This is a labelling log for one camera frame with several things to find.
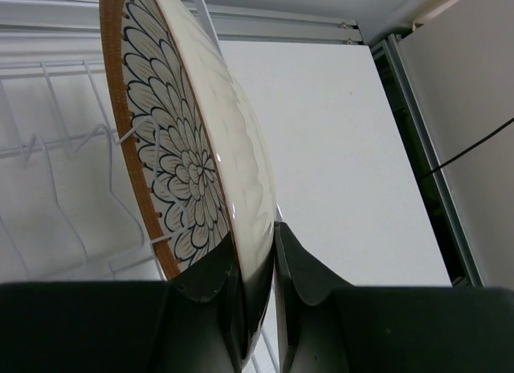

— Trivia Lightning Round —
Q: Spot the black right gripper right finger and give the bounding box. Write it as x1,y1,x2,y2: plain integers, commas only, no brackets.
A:
274,223,513,372

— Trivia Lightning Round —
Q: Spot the white wire dish rack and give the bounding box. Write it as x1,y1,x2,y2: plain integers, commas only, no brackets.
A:
1,0,276,372

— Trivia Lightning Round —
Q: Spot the floral brown-rim plate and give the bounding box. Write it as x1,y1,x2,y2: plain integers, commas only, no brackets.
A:
100,0,276,345

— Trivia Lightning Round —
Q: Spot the black usb wall cable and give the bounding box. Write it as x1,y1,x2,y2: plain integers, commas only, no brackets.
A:
421,117,514,177

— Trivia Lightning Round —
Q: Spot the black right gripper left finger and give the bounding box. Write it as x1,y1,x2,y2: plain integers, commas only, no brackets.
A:
1,240,245,372

